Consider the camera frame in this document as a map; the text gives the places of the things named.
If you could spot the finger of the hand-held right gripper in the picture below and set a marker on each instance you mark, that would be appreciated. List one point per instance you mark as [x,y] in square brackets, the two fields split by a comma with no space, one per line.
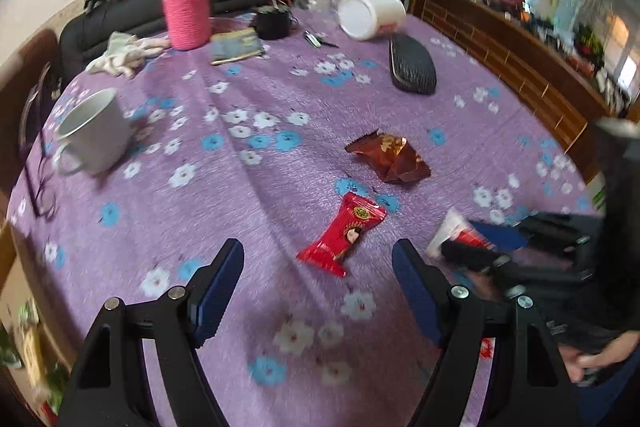
[505,238]
[475,259]

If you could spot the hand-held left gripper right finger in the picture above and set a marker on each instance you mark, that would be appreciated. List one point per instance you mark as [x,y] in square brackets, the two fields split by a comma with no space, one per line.
[415,297]

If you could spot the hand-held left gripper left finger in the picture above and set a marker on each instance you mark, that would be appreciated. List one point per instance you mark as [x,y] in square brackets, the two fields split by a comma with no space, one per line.
[217,297]

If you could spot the white red snack packet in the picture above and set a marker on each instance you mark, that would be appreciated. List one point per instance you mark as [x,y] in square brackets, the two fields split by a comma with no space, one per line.
[452,227]

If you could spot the red packet round green label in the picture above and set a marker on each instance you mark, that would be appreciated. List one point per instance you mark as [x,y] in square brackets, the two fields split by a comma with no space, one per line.
[345,232]

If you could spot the brown glossy nut packet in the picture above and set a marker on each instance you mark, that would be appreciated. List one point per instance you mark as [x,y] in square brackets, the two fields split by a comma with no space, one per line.
[390,157]

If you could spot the cardboard box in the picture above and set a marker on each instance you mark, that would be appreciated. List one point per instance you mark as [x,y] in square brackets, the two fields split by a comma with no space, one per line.
[20,277]

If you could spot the person's right hand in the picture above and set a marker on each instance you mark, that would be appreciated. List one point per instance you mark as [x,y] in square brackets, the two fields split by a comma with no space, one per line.
[605,354]

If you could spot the purple floral tablecloth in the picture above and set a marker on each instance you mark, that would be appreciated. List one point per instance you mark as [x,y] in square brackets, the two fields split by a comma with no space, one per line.
[250,207]

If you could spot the wooden glass display cabinet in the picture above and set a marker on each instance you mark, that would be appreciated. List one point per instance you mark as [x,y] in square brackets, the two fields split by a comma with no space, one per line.
[500,47]

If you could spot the black textured case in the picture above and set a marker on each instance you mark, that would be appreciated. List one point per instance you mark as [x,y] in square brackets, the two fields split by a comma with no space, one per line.
[412,67]

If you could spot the purple glasses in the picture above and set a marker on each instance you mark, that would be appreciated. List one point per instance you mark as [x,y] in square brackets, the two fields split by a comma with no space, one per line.
[37,202]

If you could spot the white mug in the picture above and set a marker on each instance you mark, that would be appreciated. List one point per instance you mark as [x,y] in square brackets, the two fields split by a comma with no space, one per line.
[92,134]

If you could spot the white crumpled cloth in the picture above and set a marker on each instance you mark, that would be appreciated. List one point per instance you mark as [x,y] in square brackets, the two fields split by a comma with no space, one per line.
[127,54]

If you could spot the white plastic jar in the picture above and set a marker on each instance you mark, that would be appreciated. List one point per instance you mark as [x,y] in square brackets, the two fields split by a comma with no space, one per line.
[372,14]

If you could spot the small metal tool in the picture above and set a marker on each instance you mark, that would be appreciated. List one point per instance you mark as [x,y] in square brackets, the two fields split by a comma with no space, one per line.
[317,39]

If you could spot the small black container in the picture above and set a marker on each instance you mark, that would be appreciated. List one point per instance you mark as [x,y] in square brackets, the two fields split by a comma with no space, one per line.
[272,23]

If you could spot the pink knit sleeve bottle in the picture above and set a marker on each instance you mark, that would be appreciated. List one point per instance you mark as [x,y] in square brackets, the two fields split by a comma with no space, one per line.
[187,7]

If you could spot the brown armchair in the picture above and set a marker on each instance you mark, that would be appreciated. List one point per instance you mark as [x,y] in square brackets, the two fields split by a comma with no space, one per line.
[30,52]

